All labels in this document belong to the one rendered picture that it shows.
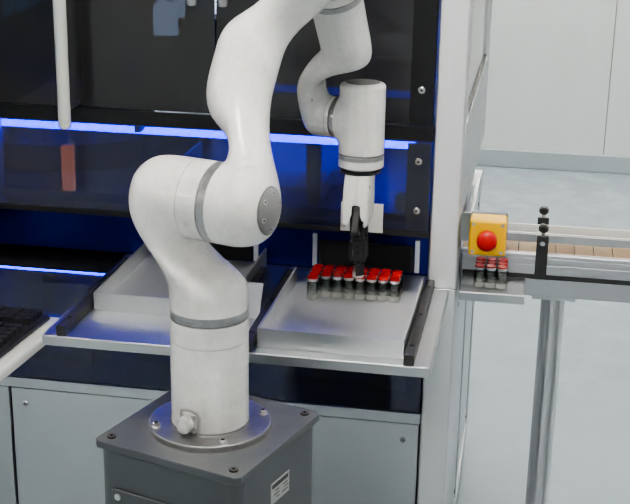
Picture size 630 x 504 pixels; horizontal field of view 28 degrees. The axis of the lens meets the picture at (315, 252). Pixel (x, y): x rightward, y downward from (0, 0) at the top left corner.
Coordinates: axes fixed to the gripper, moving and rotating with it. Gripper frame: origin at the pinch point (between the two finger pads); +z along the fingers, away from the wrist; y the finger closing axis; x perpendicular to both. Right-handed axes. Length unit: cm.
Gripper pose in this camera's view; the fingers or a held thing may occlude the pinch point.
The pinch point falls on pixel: (358, 248)
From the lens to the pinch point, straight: 235.9
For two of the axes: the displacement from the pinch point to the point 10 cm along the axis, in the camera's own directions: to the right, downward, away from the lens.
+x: 9.8, 0.7, -1.7
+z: -0.1, 9.5, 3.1
